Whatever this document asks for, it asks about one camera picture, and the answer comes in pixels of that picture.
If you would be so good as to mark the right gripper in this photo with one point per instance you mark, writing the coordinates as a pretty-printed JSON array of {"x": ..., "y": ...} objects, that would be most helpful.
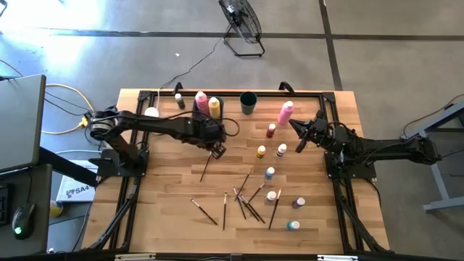
[{"x": 317, "y": 130}]

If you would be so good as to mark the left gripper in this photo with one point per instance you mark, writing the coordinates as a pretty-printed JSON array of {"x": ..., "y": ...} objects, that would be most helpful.
[{"x": 208, "y": 130}]

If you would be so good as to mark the large pink paint bottle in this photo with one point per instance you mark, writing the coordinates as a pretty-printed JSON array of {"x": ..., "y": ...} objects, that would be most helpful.
[
  {"x": 285, "y": 114},
  {"x": 202, "y": 103}
]

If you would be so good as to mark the small red paint bottle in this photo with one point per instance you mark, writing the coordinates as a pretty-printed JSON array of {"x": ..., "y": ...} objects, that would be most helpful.
[{"x": 270, "y": 131}]

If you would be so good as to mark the large yellow paint bottle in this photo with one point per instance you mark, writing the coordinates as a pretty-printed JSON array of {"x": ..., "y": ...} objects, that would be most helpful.
[{"x": 214, "y": 107}]

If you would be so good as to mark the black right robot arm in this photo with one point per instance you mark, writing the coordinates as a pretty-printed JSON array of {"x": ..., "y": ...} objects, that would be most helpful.
[{"x": 391, "y": 148}]

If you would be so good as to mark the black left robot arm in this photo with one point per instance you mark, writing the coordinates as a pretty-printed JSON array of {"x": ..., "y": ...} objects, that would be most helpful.
[{"x": 156, "y": 125}]

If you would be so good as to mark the small white red-label paint bottle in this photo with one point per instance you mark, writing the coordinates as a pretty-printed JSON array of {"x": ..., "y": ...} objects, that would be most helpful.
[{"x": 281, "y": 150}]

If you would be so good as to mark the small yellow paint bottle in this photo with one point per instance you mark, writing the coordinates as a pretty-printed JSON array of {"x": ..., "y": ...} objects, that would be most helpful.
[{"x": 260, "y": 152}]

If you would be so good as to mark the small light blue paint bottle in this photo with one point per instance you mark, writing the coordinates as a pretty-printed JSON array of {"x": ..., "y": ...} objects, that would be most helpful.
[{"x": 269, "y": 174}]

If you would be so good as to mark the small green paint bottle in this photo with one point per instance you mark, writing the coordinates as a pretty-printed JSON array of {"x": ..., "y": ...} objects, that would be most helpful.
[{"x": 180, "y": 102}]

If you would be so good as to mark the small dark blue paint bottle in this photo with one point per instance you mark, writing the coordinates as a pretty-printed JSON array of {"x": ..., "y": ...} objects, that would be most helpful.
[{"x": 298, "y": 203}]

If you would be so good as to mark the small white black-striped paint bottle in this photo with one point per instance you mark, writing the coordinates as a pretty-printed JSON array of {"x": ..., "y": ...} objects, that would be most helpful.
[{"x": 270, "y": 196}]

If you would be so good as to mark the small teal paint bottle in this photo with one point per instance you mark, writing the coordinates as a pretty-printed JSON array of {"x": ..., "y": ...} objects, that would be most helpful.
[{"x": 293, "y": 225}]

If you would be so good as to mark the grey-teal plastic bin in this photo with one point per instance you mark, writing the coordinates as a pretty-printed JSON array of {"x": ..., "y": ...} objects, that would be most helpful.
[{"x": 222, "y": 112}]

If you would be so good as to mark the black paintbrush golden tip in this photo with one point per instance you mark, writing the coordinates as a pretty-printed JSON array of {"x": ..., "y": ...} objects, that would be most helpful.
[{"x": 244, "y": 184}]

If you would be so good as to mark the teal ribbed plastic cup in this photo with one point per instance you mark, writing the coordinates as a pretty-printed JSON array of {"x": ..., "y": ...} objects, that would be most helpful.
[{"x": 248, "y": 105}]

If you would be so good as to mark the black paintbrush silver ferrule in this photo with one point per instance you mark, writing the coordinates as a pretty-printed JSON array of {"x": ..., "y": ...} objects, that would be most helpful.
[{"x": 257, "y": 192}]

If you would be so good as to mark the long black paintbrushes right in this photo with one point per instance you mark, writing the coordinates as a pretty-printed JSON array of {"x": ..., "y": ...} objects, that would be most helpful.
[{"x": 253, "y": 214}]

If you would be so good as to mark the loose paintbrushes on table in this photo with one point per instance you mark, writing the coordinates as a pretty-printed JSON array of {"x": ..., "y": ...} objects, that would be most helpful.
[{"x": 274, "y": 209}]

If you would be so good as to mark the black floor fan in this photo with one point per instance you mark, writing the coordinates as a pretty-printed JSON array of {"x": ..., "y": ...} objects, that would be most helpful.
[{"x": 241, "y": 18}]

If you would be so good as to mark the white aluminium extrusion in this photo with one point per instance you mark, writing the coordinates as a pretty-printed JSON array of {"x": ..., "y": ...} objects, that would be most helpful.
[
  {"x": 134, "y": 257},
  {"x": 337, "y": 258}
]

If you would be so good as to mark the white printed box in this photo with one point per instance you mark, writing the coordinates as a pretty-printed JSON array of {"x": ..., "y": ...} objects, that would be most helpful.
[{"x": 78, "y": 188}]

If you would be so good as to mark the yellow round object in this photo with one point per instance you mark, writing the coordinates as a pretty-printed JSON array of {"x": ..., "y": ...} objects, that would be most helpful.
[{"x": 56, "y": 209}]

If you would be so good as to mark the black desk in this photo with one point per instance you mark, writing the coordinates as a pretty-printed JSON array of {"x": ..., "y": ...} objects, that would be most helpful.
[{"x": 36, "y": 217}]

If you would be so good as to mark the black computer mouse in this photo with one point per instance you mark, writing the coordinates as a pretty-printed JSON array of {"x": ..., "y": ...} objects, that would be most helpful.
[{"x": 22, "y": 221}]

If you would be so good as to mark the black keyboard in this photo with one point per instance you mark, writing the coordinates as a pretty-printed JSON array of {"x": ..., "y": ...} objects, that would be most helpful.
[{"x": 3, "y": 204}]

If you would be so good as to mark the black aluminium table frame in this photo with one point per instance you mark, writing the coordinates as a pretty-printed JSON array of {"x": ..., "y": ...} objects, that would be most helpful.
[{"x": 308, "y": 94}]

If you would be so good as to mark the grey metal table frame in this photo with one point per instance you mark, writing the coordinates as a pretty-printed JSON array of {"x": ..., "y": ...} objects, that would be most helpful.
[{"x": 435, "y": 174}]

